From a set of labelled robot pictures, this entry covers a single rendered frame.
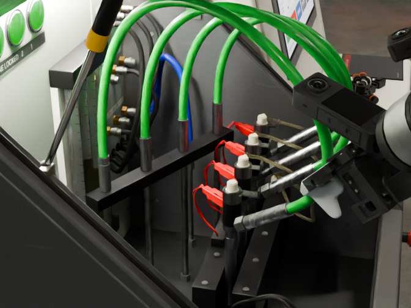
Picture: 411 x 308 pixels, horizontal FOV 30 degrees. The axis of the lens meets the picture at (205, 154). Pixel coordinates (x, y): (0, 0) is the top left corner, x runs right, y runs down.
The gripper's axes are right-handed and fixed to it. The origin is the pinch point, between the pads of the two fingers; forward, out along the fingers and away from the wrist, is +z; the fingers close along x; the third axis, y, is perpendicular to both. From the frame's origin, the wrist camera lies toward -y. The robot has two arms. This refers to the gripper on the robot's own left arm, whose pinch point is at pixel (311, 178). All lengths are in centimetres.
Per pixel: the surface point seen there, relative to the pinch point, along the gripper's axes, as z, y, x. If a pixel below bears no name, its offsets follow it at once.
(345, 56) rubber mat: 81, -20, 83
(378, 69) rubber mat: 72, -11, 82
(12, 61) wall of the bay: 13.7, -35.4, -18.1
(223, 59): 28.1, -24.4, 17.8
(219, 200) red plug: 23.4, -5.2, -0.5
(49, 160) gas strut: -4.1, -17.7, -27.2
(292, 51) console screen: 49, -23, 46
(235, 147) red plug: 33.1, -11.3, 12.4
